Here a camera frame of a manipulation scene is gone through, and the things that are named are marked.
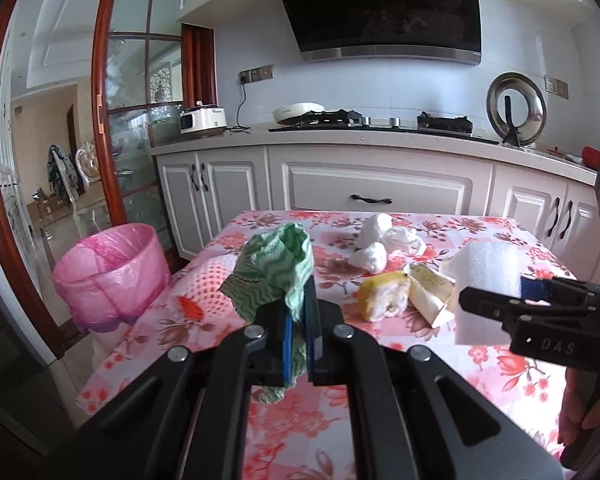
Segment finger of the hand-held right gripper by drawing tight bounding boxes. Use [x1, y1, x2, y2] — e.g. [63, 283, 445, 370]
[520, 274, 600, 306]
[458, 286, 600, 333]

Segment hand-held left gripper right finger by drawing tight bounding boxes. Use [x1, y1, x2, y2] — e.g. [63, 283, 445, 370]
[302, 275, 567, 480]

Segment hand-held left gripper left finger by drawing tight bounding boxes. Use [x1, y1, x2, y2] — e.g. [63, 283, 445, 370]
[55, 302, 301, 480]

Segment white foam sheet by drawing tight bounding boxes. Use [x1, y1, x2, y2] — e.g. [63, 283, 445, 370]
[440, 241, 525, 347]

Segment green patterned cloth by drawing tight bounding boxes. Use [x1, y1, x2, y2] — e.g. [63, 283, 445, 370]
[217, 222, 316, 406]

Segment balled white tissue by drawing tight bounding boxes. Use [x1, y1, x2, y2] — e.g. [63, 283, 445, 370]
[349, 242, 389, 275]

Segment pink white foam fruit net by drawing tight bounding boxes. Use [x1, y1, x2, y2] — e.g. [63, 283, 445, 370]
[177, 255, 247, 322]

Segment pink trash bin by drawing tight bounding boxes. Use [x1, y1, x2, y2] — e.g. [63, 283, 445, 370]
[52, 224, 174, 334]

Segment person's right hand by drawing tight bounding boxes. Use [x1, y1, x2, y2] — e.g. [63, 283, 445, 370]
[559, 374, 592, 461]

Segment cream paper wrapper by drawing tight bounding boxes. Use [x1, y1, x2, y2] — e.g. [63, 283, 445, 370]
[404, 262, 457, 329]

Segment yellow fruit peel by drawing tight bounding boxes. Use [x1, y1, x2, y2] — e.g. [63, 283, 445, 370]
[356, 271, 411, 324]

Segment floral pink tablecloth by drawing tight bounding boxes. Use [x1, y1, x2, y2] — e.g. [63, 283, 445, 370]
[75, 210, 581, 480]

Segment loose crumpled white tissue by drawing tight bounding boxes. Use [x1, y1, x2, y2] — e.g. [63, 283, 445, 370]
[382, 227, 427, 257]

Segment large crumpled white tissue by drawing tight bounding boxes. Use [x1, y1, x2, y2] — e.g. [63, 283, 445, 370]
[355, 213, 394, 250]

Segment white lower kitchen cabinets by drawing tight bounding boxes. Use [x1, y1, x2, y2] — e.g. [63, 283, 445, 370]
[150, 127, 600, 283]

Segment steel pot lid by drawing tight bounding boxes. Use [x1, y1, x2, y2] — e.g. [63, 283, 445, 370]
[486, 72, 548, 147]

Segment black gas stove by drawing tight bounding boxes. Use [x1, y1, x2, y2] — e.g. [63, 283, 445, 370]
[267, 109, 501, 144]

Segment white frying pan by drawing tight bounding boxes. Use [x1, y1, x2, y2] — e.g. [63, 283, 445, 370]
[271, 102, 326, 125]

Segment white rice cooker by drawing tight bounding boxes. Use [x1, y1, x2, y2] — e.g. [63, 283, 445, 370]
[180, 104, 229, 136]

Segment white ornate chair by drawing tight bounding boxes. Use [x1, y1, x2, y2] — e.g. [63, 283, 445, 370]
[74, 141, 107, 239]

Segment cardboard boxes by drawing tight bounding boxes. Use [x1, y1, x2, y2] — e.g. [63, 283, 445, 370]
[29, 187, 72, 217]

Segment wooden glass sliding door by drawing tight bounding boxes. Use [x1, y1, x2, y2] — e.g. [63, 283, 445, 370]
[91, 0, 217, 261]

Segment patterned clothes pile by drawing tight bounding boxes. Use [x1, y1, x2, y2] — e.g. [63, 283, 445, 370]
[47, 144, 79, 197]

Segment black range hood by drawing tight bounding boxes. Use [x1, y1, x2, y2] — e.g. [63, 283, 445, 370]
[265, 0, 483, 66]

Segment white tall cabinet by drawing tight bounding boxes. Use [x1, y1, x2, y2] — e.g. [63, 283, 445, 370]
[0, 35, 37, 241]

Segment wall socket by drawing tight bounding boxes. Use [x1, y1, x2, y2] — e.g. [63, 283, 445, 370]
[543, 76, 570, 100]
[239, 65, 275, 85]

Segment black power cable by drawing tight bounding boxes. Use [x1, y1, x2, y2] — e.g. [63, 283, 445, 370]
[224, 80, 251, 134]

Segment wooden door frame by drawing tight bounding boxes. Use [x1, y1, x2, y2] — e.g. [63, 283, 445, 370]
[0, 0, 108, 361]

